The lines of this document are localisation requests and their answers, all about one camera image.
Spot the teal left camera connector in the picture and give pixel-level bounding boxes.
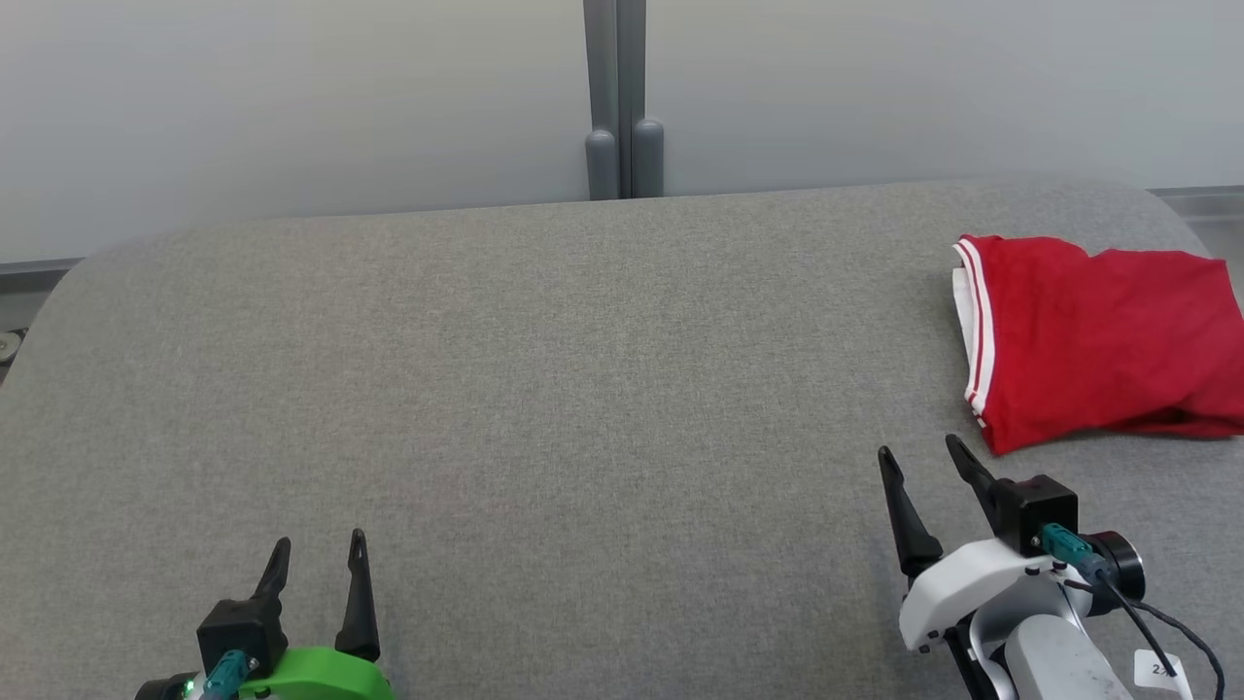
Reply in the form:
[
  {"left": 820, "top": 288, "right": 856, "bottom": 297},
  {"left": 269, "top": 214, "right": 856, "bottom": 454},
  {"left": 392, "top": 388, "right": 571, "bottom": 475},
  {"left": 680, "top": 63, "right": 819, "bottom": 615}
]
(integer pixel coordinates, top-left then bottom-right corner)
[{"left": 199, "top": 649, "right": 252, "bottom": 700}]

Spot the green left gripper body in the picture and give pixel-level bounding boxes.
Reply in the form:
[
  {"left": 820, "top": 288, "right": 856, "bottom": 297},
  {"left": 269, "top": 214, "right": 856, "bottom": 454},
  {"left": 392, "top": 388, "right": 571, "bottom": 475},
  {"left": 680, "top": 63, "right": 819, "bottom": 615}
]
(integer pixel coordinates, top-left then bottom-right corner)
[{"left": 238, "top": 647, "right": 397, "bottom": 700}]

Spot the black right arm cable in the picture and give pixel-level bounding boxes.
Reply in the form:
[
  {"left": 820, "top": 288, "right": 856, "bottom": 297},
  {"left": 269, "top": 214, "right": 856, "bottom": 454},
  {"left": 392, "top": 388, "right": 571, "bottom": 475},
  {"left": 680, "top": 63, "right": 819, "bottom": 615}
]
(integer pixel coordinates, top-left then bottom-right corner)
[{"left": 1064, "top": 574, "right": 1227, "bottom": 700}]

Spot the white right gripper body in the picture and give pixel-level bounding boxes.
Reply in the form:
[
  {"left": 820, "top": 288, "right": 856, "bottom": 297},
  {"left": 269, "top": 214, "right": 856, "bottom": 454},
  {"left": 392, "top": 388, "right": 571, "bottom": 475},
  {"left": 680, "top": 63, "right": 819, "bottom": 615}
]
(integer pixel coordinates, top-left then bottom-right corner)
[{"left": 898, "top": 538, "right": 1070, "bottom": 654}]

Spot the red Bulls 23 jersey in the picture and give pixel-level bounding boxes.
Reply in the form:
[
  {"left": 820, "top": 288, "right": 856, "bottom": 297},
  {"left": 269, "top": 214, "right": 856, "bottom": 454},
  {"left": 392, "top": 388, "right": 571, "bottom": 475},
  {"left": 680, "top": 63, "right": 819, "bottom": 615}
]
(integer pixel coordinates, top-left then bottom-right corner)
[{"left": 952, "top": 233, "right": 1244, "bottom": 456}]

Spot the white cable label tag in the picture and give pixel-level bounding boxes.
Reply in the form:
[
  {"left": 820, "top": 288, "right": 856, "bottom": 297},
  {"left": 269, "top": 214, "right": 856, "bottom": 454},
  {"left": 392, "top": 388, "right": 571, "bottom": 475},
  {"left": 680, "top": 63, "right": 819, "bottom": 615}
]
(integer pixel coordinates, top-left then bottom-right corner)
[{"left": 1134, "top": 649, "right": 1194, "bottom": 700}]

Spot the teal camera connector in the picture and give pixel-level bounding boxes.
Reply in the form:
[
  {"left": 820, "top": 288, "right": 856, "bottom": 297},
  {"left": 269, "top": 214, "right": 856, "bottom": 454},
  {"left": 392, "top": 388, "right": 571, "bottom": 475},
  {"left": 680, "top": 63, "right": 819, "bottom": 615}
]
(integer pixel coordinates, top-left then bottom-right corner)
[
  {"left": 199, "top": 649, "right": 252, "bottom": 700},
  {"left": 1040, "top": 523, "right": 1109, "bottom": 581}
]

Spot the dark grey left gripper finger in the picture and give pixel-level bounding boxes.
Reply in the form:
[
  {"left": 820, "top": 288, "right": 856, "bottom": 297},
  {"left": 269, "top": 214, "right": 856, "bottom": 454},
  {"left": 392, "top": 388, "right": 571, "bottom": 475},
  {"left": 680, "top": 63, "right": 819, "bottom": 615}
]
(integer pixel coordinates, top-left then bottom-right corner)
[
  {"left": 335, "top": 529, "right": 382, "bottom": 664},
  {"left": 251, "top": 537, "right": 293, "bottom": 609}
]

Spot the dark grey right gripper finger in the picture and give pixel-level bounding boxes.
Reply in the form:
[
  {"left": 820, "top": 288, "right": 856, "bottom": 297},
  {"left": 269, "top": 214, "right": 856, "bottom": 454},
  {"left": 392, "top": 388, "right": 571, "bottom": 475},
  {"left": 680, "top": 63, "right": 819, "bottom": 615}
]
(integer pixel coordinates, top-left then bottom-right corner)
[
  {"left": 878, "top": 446, "right": 944, "bottom": 582},
  {"left": 946, "top": 434, "right": 1002, "bottom": 521}
]

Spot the grey partition frame post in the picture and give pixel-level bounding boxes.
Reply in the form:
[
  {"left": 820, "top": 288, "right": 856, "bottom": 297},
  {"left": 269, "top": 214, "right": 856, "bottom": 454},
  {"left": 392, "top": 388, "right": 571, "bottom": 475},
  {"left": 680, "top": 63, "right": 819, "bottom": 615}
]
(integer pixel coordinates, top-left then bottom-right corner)
[
  {"left": 618, "top": 0, "right": 666, "bottom": 199},
  {"left": 583, "top": 0, "right": 623, "bottom": 201}
]

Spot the teal right camera connector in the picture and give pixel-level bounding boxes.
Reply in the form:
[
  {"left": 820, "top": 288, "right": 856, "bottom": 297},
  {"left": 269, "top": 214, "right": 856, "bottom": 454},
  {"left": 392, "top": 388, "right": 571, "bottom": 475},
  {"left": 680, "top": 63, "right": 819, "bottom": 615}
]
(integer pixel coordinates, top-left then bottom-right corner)
[{"left": 1040, "top": 523, "right": 1109, "bottom": 581}]

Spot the grey fabric sofa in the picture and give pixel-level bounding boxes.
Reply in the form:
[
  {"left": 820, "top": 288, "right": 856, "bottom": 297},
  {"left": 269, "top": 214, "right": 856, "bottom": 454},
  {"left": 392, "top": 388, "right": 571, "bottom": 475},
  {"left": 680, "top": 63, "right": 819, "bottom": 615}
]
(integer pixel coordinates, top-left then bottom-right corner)
[{"left": 0, "top": 175, "right": 1244, "bottom": 700}]

